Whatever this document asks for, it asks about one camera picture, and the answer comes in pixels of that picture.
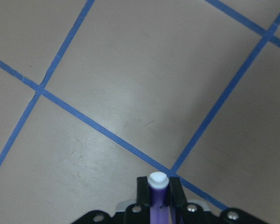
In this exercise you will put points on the purple marker pen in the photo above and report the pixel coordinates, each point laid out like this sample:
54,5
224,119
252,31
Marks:
158,186

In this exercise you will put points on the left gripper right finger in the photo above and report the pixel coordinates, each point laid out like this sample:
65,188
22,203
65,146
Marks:
185,212

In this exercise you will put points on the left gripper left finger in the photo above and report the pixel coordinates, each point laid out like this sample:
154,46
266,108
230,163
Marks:
132,211

